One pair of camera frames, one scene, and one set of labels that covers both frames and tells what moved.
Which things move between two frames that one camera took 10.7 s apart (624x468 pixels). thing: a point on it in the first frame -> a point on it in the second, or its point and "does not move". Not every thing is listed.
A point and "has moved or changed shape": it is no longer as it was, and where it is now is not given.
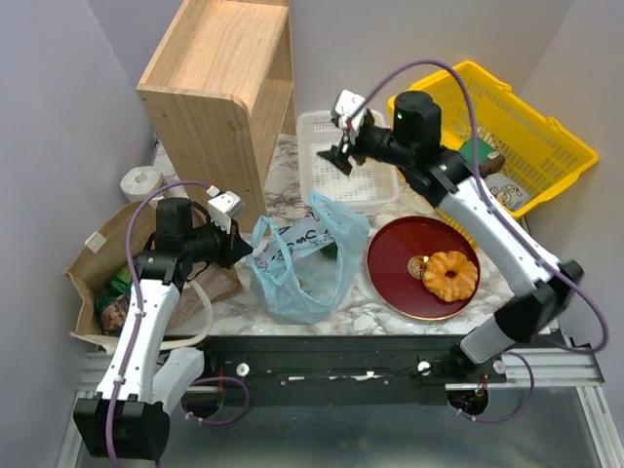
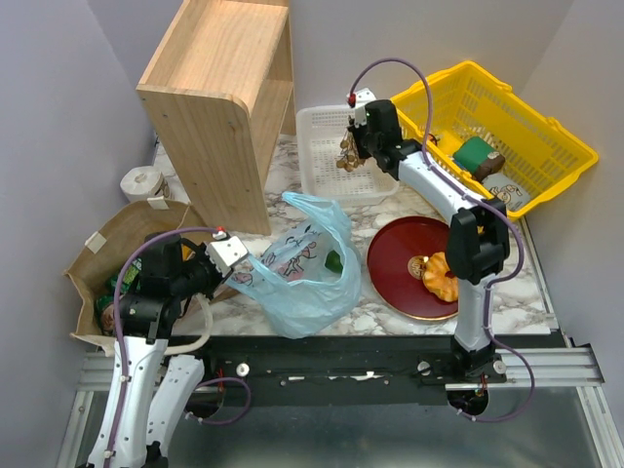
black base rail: [340, 370] does not move
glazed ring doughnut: [451, 289] does not move
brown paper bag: [101, 278] does not move
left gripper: [234, 247] -> [218, 278]
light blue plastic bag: [299, 270] has moved or changed shape
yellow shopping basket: [538, 151] does not move
